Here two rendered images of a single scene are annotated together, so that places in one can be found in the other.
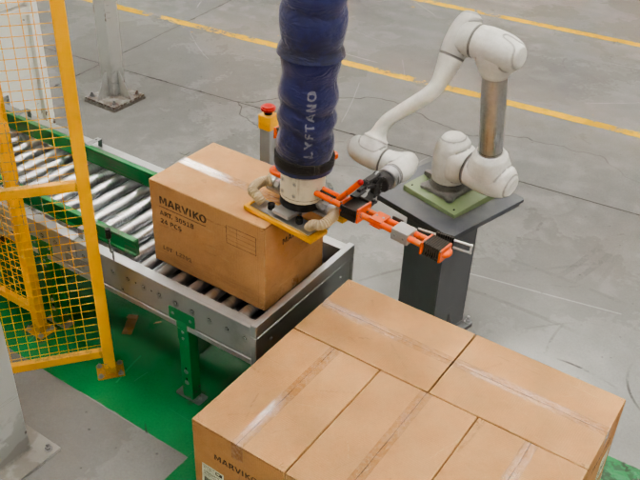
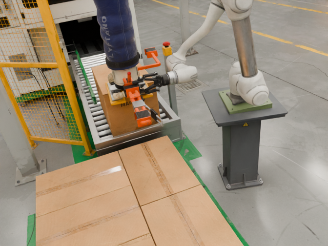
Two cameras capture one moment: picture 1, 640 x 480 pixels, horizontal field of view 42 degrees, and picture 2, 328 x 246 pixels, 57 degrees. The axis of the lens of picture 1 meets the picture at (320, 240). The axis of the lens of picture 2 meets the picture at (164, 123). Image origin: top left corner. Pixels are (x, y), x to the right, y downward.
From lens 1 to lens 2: 2.13 m
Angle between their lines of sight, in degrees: 34
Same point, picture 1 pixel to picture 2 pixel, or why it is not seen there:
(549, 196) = not seen: outside the picture
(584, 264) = not seen: outside the picture
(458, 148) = (237, 71)
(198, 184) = (104, 72)
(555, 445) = not seen: outside the picture
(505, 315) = (288, 186)
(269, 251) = (109, 108)
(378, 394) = (115, 197)
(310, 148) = (111, 51)
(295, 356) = (103, 164)
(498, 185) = (249, 95)
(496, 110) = (241, 42)
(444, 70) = (209, 14)
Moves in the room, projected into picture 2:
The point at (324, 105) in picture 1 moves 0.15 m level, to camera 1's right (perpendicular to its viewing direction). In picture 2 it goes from (111, 25) to (130, 27)
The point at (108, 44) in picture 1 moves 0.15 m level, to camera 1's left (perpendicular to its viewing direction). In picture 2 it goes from (183, 28) to (175, 28)
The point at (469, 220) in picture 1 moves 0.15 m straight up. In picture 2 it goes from (237, 116) to (237, 97)
